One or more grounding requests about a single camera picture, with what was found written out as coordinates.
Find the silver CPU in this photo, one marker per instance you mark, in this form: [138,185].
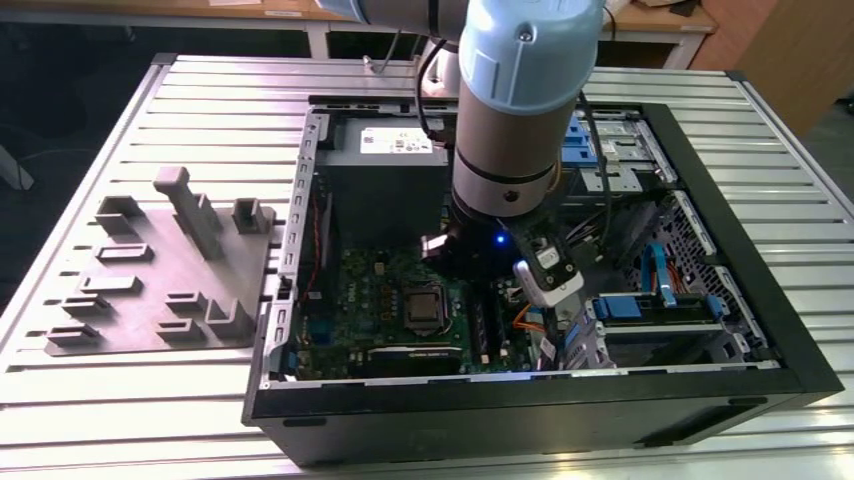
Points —
[425,307]

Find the grey parts rack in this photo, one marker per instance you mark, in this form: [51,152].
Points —
[180,270]

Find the grey chair leg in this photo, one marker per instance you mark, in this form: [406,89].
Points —
[16,170]

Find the black graphics card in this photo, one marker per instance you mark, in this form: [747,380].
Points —
[414,361]

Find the hard disk in blue carrier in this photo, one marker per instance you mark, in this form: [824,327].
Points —
[621,307]

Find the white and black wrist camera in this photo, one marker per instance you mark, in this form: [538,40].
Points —
[550,282]

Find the grey power supply unit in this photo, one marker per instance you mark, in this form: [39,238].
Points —
[374,200]

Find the silver perforated disk bay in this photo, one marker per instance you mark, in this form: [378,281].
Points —
[734,345]

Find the grey wrist camera block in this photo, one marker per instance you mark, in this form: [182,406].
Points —
[434,246]

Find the brown wooden cabinet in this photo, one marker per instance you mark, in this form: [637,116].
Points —
[788,50]

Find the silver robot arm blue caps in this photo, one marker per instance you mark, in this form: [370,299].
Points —
[514,125]

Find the blue drive carrier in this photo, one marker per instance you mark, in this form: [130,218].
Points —
[575,150]

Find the black CPU socket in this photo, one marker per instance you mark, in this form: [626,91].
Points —
[403,312]

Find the silver drive cage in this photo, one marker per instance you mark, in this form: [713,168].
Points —
[630,150]

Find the green motherboard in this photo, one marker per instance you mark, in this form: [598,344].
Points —
[361,310]

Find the black open PC case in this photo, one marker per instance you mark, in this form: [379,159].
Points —
[534,415]

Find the wooden desk white frame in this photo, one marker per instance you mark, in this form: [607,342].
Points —
[667,20]

